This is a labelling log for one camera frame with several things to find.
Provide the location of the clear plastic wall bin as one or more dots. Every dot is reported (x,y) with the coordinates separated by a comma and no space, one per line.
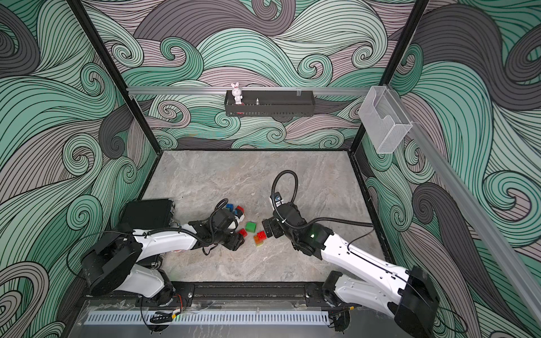
(385,119)

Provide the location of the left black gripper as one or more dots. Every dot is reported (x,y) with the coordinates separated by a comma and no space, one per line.
(236,242)

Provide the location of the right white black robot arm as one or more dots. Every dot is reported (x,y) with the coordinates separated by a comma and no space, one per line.
(407,295)

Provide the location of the green lego brick right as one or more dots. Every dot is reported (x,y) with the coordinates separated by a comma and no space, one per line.
(251,227)

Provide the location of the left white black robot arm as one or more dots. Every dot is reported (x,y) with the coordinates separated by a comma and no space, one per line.
(113,263)

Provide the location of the white pink bunny figurine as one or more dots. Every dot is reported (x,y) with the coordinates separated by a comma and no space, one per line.
(237,93)

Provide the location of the black wall shelf tray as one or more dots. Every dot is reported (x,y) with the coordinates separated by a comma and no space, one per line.
(276,104)

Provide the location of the white slotted cable duct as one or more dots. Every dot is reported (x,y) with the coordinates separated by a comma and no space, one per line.
(213,317)

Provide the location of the aluminium rail right wall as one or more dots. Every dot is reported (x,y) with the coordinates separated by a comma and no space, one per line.
(525,284)

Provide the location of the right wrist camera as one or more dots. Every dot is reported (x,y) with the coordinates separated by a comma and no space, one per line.
(277,199)

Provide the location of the black box on table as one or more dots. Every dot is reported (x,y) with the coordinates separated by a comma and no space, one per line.
(148,214)

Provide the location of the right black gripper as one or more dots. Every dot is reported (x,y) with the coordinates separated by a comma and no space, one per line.
(274,222)

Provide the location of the long red lego brick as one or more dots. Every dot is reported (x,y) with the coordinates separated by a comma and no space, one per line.
(261,236)

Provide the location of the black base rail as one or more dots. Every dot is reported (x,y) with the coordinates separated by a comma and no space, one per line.
(312,294)

